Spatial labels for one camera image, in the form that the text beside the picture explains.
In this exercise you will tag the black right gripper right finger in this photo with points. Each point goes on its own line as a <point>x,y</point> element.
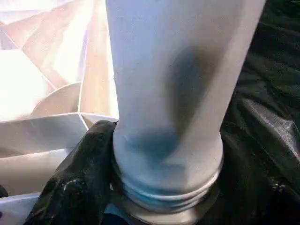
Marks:
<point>248,194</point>

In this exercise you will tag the white plastic table top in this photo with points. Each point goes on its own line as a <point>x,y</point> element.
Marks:
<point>35,70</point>

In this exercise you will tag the white plastic table leg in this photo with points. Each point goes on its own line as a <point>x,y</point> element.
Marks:
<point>152,70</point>

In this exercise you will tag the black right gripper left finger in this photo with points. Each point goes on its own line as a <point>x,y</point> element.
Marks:
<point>82,182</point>

